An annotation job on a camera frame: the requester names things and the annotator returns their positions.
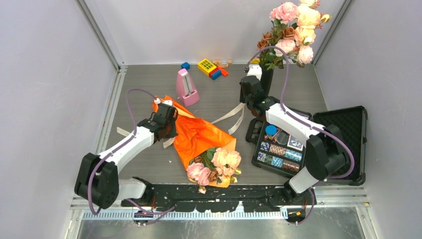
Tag cream printed ribbon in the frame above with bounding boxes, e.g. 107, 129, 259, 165
116, 103, 246, 149

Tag orange flower bouquet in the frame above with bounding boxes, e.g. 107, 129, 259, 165
162, 96, 241, 194

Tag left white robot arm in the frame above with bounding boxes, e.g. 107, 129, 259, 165
74, 99, 178, 215

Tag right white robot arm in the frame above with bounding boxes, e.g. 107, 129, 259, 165
240, 64, 354, 205

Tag black vase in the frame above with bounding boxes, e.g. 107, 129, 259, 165
260, 69, 274, 96

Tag pink flowers in vase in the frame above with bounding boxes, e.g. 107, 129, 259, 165
257, 0, 331, 70

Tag small yellow toy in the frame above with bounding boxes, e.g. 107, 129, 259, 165
250, 58, 260, 64

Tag red blue toy blocks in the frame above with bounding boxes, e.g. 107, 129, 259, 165
209, 67, 228, 80

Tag pink metronome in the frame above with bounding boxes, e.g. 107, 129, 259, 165
176, 69, 200, 107

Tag blue round chip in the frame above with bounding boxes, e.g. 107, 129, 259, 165
265, 125, 278, 136

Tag wooden toy pieces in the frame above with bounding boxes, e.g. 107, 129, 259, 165
212, 59, 233, 68

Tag yellow toy block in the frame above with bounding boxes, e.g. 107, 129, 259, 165
197, 58, 217, 76

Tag black poker chip case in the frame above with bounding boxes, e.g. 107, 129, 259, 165
245, 102, 369, 186

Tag blue toy block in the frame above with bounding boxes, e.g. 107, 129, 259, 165
181, 62, 191, 70

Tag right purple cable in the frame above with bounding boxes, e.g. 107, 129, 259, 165
245, 45, 356, 227

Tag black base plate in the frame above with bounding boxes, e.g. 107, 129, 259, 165
135, 184, 316, 213

